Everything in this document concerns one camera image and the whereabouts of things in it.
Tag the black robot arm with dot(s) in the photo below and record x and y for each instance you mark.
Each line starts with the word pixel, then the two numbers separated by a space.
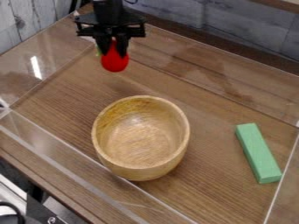
pixel 107 10

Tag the green rectangular block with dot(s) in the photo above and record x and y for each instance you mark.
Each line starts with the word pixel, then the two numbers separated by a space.
pixel 259 156

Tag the clear acrylic tray enclosure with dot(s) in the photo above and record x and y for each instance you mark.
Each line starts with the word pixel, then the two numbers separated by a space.
pixel 55 88

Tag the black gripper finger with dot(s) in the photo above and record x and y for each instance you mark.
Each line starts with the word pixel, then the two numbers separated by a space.
pixel 103 41
pixel 121 44

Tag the red plush strawberry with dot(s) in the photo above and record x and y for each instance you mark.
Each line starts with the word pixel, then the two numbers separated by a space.
pixel 112 61

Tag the black stand lower left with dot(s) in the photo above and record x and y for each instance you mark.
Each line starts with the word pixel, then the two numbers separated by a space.
pixel 24 200

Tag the wooden bowl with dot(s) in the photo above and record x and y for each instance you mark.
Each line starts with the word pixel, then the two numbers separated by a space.
pixel 140 136

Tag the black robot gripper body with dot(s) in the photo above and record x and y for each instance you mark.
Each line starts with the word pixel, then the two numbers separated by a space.
pixel 129 23

